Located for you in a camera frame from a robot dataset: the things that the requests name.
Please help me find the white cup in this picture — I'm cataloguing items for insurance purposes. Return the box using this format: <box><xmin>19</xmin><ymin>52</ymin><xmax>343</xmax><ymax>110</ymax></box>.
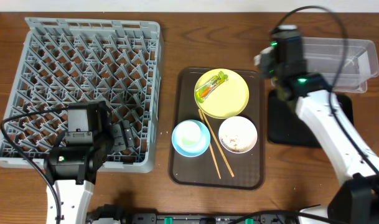
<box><xmin>176</xmin><ymin>121</ymin><xmax>201</xmax><ymax>147</ymax></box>

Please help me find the light blue bowl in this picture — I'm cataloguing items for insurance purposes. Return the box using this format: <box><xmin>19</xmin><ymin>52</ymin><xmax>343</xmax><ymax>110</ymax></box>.
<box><xmin>172</xmin><ymin>119</ymin><xmax>210</xmax><ymax>157</ymax></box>

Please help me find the wooden chopstick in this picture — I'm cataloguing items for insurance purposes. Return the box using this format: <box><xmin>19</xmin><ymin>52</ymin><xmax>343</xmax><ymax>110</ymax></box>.
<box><xmin>198</xmin><ymin>109</ymin><xmax>221</xmax><ymax>179</ymax></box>
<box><xmin>202</xmin><ymin>112</ymin><xmax>235</xmax><ymax>178</ymax></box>

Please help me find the white bowl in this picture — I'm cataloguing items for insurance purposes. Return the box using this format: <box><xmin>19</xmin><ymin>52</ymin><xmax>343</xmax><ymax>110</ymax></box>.
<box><xmin>218</xmin><ymin>116</ymin><xmax>258</xmax><ymax>154</ymax></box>

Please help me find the green snack wrapper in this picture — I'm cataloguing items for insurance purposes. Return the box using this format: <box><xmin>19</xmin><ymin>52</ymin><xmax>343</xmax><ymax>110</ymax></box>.
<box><xmin>195</xmin><ymin>71</ymin><xmax>228</xmax><ymax>103</ymax></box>

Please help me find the leftover cooked rice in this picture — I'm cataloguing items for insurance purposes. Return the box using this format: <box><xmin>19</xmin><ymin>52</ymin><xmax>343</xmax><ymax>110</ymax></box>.
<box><xmin>220</xmin><ymin>134</ymin><xmax>251</xmax><ymax>153</ymax></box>

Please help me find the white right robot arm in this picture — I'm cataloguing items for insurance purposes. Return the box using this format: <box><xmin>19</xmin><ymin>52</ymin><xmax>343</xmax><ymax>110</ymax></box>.
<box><xmin>255</xmin><ymin>25</ymin><xmax>379</xmax><ymax>223</ymax></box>

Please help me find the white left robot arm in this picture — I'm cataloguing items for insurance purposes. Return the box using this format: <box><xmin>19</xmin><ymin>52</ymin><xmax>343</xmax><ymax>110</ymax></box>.
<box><xmin>44</xmin><ymin>101</ymin><xmax>134</xmax><ymax>223</ymax></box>

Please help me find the clear plastic waste bin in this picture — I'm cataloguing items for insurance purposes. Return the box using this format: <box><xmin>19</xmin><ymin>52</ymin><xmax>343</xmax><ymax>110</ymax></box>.
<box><xmin>302</xmin><ymin>37</ymin><xmax>379</xmax><ymax>93</ymax></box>

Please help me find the black waste tray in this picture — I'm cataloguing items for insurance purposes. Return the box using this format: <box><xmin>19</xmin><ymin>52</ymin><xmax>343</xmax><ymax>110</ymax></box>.
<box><xmin>267</xmin><ymin>90</ymin><xmax>353</xmax><ymax>148</ymax></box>

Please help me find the yellow round plate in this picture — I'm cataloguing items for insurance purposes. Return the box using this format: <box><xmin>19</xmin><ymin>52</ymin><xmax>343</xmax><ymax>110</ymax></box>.
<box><xmin>194</xmin><ymin>68</ymin><xmax>250</xmax><ymax>119</ymax></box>

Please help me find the dark brown serving tray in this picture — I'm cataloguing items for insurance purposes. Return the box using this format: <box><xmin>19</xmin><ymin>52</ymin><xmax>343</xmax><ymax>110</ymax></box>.
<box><xmin>169</xmin><ymin>68</ymin><xmax>265</xmax><ymax>190</ymax></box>

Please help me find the grey plastic dish rack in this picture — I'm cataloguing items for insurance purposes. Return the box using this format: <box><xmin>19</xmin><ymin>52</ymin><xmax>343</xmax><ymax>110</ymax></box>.
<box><xmin>4</xmin><ymin>17</ymin><xmax>164</xmax><ymax>173</ymax></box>

